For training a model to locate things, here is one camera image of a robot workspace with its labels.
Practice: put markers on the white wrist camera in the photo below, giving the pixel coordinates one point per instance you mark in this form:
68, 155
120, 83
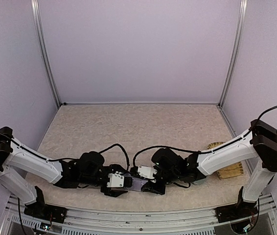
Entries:
147, 173
115, 180

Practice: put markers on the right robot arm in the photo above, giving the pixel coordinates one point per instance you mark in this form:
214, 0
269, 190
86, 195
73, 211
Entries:
260, 141

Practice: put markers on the left aluminium frame post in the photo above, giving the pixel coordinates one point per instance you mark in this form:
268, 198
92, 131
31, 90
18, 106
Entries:
43, 50

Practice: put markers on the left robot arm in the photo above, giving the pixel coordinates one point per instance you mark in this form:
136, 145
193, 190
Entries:
67, 173

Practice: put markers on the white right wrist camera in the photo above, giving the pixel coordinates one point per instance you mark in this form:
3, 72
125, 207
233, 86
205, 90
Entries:
147, 173

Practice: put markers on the woven bamboo tray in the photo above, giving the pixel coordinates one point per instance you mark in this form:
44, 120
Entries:
231, 171

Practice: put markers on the right aluminium frame post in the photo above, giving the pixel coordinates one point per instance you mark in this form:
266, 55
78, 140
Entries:
234, 53

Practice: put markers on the aluminium frame post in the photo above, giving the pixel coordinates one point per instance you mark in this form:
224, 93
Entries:
43, 50
234, 53

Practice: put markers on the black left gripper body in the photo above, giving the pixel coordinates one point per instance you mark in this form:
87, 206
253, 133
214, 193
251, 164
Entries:
112, 190

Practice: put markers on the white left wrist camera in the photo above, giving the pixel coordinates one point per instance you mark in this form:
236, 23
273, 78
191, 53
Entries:
115, 180

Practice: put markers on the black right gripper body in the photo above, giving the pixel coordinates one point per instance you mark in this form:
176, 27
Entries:
156, 187

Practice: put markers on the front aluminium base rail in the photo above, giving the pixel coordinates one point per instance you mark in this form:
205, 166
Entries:
95, 222

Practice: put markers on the lavender folding umbrella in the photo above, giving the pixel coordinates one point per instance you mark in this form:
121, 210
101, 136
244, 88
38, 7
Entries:
133, 183

